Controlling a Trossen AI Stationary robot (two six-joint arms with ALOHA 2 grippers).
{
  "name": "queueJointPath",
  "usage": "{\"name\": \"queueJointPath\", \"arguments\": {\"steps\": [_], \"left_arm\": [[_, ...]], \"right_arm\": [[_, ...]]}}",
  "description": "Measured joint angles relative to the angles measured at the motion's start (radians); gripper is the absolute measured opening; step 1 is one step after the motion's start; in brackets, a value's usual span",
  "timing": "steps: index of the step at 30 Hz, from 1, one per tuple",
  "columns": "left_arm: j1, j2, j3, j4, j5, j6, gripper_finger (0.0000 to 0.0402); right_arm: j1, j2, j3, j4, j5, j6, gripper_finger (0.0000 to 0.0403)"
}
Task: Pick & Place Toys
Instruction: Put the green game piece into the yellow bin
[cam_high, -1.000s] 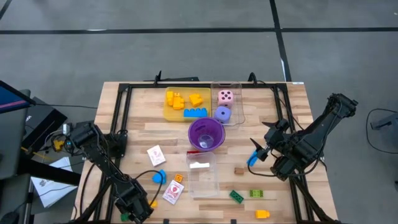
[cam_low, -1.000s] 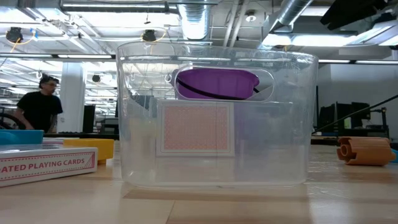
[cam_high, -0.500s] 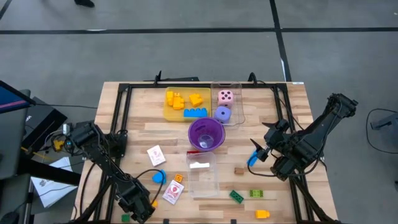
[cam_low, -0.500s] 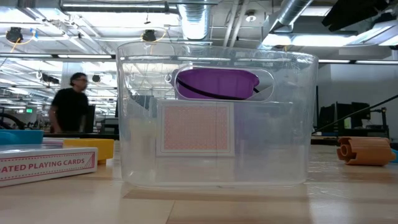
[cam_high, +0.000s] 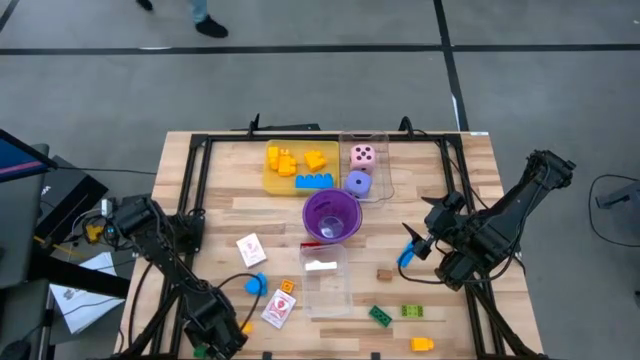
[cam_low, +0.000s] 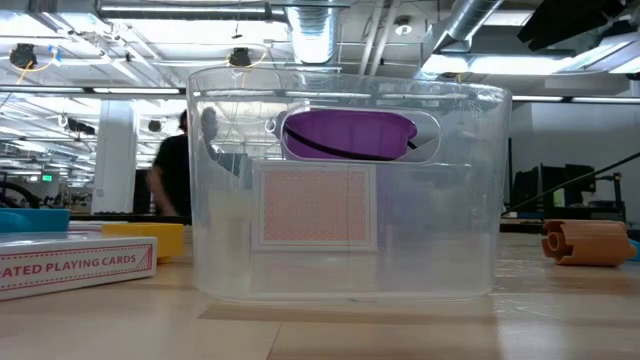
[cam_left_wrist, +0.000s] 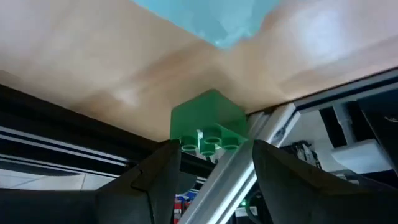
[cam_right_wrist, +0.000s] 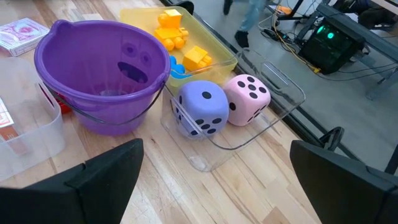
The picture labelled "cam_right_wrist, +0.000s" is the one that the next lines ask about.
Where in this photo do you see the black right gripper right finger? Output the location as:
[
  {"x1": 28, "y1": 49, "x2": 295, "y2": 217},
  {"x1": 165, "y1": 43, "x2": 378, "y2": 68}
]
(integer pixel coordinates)
[{"x1": 289, "y1": 139, "x2": 396, "y2": 224}]

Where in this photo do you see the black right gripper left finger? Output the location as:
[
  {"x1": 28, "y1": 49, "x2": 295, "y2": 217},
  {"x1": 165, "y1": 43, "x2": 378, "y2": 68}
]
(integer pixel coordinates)
[{"x1": 63, "y1": 138, "x2": 146, "y2": 224}]

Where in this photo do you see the red toy block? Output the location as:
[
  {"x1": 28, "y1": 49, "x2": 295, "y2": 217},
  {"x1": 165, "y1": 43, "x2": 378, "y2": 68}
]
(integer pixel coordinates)
[{"x1": 46, "y1": 91, "x2": 73, "y2": 115}]

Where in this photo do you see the red white playing cards box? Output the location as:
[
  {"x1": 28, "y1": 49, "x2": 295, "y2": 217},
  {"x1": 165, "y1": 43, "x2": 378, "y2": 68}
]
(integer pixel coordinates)
[
  {"x1": 0, "y1": 98, "x2": 21, "y2": 153},
  {"x1": 0, "y1": 17, "x2": 51, "y2": 58}
]

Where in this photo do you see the pink foam die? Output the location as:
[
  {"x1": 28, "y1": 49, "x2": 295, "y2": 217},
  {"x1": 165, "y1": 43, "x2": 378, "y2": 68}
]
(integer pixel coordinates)
[{"x1": 223, "y1": 73, "x2": 272, "y2": 127}]

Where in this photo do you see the blue plastic tray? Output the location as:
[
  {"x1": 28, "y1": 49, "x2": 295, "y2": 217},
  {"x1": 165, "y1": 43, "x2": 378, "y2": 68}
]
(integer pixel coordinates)
[{"x1": 169, "y1": 55, "x2": 193, "y2": 80}]

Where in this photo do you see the yellow toy block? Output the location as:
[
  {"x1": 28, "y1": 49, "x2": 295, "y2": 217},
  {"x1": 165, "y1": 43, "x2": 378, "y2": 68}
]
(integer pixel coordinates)
[
  {"x1": 182, "y1": 45, "x2": 213, "y2": 72},
  {"x1": 157, "y1": 8, "x2": 183, "y2": 29},
  {"x1": 154, "y1": 27, "x2": 190, "y2": 52}
]

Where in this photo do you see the frosted clear plastic bin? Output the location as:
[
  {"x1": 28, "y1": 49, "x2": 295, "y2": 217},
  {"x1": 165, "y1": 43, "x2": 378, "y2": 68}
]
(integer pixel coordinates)
[{"x1": 0, "y1": 57, "x2": 67, "y2": 183}]

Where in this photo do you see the clear acrylic bin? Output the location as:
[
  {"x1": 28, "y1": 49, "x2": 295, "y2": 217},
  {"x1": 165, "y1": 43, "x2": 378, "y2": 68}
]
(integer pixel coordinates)
[{"x1": 160, "y1": 48, "x2": 307, "y2": 174}]

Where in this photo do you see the purple plastic bucket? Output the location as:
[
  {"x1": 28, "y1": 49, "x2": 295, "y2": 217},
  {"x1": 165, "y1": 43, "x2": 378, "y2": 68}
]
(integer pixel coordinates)
[{"x1": 34, "y1": 19, "x2": 171, "y2": 137}]

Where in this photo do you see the black computer tower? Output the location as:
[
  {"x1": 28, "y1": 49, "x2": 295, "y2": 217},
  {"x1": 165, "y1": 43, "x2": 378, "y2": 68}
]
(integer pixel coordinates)
[{"x1": 297, "y1": 16, "x2": 367, "y2": 75}]

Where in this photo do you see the yellow translucent tray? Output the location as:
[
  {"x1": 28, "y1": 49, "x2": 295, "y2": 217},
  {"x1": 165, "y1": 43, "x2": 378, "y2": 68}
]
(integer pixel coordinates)
[{"x1": 119, "y1": 6, "x2": 239, "y2": 96}]

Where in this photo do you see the person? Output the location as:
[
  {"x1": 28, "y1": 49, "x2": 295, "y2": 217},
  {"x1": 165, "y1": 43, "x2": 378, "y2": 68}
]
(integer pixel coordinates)
[{"x1": 222, "y1": 0, "x2": 268, "y2": 49}]

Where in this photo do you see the yellow cable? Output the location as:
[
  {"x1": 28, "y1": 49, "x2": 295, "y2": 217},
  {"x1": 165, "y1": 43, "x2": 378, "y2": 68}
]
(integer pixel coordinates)
[{"x1": 272, "y1": 6, "x2": 321, "y2": 74}]

